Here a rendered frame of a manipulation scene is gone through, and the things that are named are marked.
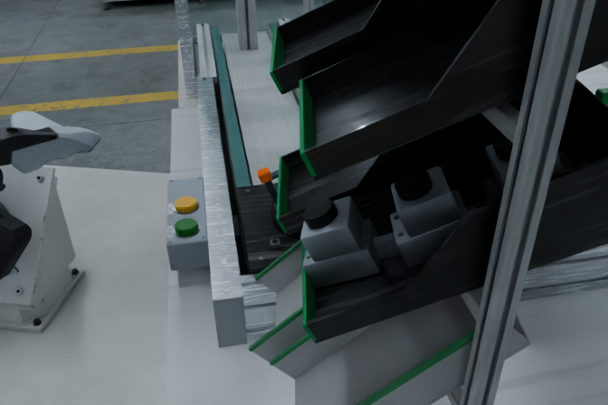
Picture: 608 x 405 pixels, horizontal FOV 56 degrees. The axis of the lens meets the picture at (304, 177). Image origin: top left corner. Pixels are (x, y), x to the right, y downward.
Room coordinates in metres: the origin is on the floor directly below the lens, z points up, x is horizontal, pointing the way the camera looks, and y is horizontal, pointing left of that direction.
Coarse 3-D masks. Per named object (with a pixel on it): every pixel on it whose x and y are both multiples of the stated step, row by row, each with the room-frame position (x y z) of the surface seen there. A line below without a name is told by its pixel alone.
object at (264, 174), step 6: (264, 168) 0.81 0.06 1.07; (258, 174) 0.80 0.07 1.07; (264, 174) 0.80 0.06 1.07; (270, 174) 0.80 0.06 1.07; (276, 174) 0.80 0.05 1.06; (264, 180) 0.80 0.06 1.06; (270, 180) 0.80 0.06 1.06; (270, 186) 0.80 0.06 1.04; (270, 192) 0.80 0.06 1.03; (276, 192) 0.80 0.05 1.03; (276, 198) 0.80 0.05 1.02; (276, 204) 0.80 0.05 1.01
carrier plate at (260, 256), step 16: (240, 192) 0.90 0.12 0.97; (256, 192) 0.90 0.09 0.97; (240, 208) 0.85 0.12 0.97; (256, 208) 0.84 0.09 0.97; (256, 224) 0.79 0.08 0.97; (256, 240) 0.75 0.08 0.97; (288, 240) 0.75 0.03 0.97; (256, 256) 0.71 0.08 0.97; (272, 256) 0.71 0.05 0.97; (256, 272) 0.68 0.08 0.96
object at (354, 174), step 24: (408, 144) 0.48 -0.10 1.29; (288, 168) 0.61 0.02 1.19; (360, 168) 0.55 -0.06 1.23; (384, 168) 0.48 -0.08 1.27; (288, 192) 0.56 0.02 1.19; (312, 192) 0.54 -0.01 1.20; (336, 192) 0.52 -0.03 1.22; (360, 192) 0.48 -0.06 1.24; (384, 192) 0.48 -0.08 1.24; (288, 216) 0.48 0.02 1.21
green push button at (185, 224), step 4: (180, 220) 0.81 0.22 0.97; (184, 220) 0.81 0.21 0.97; (188, 220) 0.81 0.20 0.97; (192, 220) 0.81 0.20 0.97; (176, 224) 0.80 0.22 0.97; (180, 224) 0.79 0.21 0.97; (184, 224) 0.79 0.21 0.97; (188, 224) 0.79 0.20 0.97; (192, 224) 0.79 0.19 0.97; (196, 224) 0.80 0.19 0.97; (176, 228) 0.78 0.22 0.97; (180, 228) 0.78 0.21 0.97; (184, 228) 0.78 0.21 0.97; (188, 228) 0.78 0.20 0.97; (192, 228) 0.78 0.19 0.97; (196, 228) 0.79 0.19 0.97; (176, 232) 0.78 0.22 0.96; (180, 232) 0.78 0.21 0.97; (184, 232) 0.78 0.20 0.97; (188, 232) 0.78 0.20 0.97; (192, 232) 0.78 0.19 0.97
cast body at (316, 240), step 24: (312, 216) 0.40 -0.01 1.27; (336, 216) 0.40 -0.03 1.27; (360, 216) 0.42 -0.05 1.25; (312, 240) 0.39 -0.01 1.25; (336, 240) 0.39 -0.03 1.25; (360, 240) 0.39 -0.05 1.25; (384, 240) 0.40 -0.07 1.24; (312, 264) 0.39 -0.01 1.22; (336, 264) 0.39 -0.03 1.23; (360, 264) 0.38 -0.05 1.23
